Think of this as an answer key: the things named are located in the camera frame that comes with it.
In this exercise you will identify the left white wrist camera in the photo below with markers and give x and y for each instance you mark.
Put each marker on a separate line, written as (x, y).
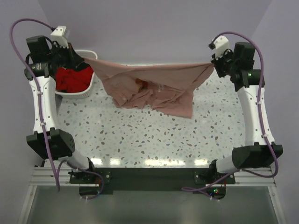
(60, 35)

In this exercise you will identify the red t shirt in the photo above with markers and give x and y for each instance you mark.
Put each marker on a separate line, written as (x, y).
(70, 81)

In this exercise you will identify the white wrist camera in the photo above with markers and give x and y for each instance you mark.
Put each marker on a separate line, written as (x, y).
(60, 35)
(220, 45)

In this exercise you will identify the pink t shirt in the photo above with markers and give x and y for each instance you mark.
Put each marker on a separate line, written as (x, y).
(166, 88)

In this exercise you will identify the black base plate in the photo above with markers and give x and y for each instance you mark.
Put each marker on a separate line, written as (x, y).
(108, 180)

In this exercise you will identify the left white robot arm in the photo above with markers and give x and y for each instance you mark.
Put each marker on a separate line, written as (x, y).
(48, 140)

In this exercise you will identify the white laundry basket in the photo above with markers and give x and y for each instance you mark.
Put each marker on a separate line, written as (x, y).
(78, 95)

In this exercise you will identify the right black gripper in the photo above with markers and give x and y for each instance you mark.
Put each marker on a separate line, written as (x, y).
(219, 66)

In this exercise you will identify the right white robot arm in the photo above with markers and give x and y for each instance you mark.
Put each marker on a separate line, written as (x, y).
(260, 149)

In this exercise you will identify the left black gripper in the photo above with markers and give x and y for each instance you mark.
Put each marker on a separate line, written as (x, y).
(70, 57)

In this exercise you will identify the aluminium frame rail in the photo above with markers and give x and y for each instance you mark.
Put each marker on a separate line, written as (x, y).
(42, 177)

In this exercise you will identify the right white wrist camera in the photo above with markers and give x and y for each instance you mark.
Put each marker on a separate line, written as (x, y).
(220, 45)

